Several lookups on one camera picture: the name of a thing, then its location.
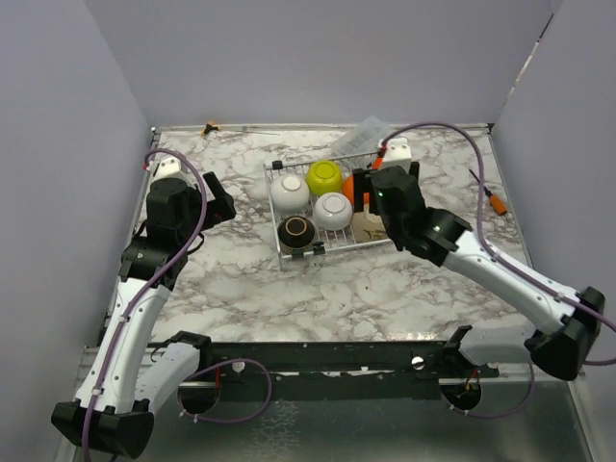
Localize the orange white bowl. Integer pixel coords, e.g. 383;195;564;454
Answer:
342;175;370;208

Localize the yellow white bowl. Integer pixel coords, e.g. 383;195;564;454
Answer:
305;160;344;196

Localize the plain white bowl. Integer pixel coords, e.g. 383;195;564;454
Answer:
313;192;353;231

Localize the beige ceramic bowl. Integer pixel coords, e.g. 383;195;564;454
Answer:
350;204;389;244

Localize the black patterned bowl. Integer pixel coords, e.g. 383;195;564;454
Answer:
277;216;316;254

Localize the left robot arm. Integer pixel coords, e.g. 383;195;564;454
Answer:
51;171;236;459

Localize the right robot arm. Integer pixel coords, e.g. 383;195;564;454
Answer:
353;166;605;381

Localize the clear plastic container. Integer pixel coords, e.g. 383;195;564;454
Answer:
330;115;393;158

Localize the yellow black small clamp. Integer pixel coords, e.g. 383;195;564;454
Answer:
202;123;221;137

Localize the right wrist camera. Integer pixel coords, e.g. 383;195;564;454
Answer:
380;137;413;172

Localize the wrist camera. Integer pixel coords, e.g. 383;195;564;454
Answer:
145;155;187;182
380;137;413;172

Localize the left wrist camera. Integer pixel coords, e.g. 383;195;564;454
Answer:
145;155;187;182

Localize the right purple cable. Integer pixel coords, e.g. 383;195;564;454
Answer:
377;121;616;419

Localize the purple cable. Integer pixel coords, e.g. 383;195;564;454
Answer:
377;121;616;419
80;147;273;462

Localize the silver wire dish rack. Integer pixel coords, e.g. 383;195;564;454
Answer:
264;137;418;264

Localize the orange handled screwdriver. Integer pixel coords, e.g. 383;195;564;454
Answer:
468;168;508;217

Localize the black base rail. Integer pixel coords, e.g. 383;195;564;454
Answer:
179;341;499;402

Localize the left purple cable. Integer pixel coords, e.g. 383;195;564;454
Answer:
80;147;273;462

